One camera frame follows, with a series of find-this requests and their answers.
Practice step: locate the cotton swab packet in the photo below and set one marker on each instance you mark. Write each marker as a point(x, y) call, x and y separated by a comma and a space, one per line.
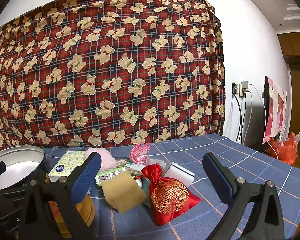
point(133, 167)

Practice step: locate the round yellow tin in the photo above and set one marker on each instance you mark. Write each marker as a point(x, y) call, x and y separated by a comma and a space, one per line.
point(86, 210)

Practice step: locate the clear plastic bag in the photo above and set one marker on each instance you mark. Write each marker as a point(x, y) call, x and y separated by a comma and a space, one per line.
point(157, 163)

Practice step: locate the pink fluffy cloth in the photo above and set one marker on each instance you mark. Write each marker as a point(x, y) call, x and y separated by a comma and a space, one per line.
point(107, 160)

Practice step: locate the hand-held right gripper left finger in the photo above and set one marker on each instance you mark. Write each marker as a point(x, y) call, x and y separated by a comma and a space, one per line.
point(90, 177)

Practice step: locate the yellow floral tissue pack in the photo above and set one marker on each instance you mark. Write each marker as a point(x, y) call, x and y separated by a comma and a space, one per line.
point(65, 165)

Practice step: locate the yellow sponge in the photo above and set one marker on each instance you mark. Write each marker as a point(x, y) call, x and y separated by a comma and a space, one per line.
point(122, 192)

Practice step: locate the wooden door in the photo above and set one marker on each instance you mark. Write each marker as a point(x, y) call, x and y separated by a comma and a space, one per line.
point(298, 80)

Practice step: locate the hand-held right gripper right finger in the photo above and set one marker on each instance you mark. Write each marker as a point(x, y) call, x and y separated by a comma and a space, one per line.
point(216, 177)

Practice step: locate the small white bottle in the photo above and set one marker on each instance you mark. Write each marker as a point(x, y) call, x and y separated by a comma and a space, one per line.
point(139, 182)

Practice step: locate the round metal basin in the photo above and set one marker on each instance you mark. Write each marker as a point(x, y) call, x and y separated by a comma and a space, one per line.
point(27, 150)

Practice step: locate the orange plastic bag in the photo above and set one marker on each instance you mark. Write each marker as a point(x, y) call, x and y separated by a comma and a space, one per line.
point(285, 150)

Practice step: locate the wall socket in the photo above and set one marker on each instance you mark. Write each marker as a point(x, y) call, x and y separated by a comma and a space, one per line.
point(235, 88)

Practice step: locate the green and white packet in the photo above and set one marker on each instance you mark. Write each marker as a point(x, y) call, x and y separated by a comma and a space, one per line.
point(107, 176)

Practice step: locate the red embroidered pouch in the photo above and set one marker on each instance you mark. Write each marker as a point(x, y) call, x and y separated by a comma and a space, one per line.
point(170, 195)

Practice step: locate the red plaid bear blanket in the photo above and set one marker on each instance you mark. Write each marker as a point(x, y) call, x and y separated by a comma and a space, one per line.
point(115, 67)

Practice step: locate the teal packet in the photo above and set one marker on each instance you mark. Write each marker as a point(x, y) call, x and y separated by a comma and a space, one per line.
point(146, 195)

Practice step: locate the white eraser block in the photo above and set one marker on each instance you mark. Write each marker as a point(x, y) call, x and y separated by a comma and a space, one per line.
point(177, 176)

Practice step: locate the black chair back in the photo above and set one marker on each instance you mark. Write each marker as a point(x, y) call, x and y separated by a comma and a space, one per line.
point(265, 110)

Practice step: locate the blue checked tablecloth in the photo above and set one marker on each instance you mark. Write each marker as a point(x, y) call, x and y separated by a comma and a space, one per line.
point(240, 155)

